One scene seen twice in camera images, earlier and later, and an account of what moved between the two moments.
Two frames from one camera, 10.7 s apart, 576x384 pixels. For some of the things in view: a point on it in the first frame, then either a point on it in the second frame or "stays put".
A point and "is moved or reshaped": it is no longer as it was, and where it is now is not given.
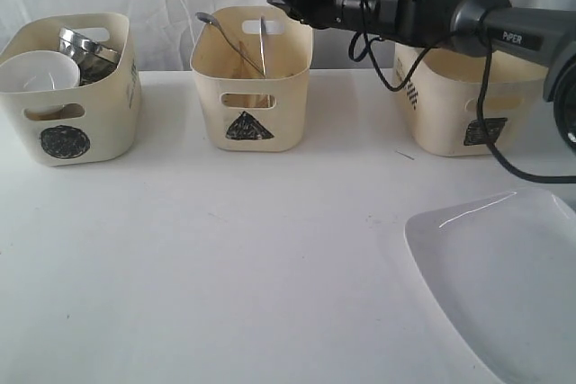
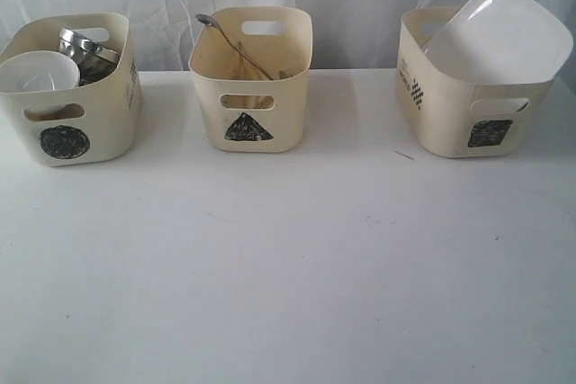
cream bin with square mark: (443, 89) stays put
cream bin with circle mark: (85, 123) stays put
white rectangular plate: (504, 269) is moved or reshaped
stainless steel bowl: (94, 59) stays put
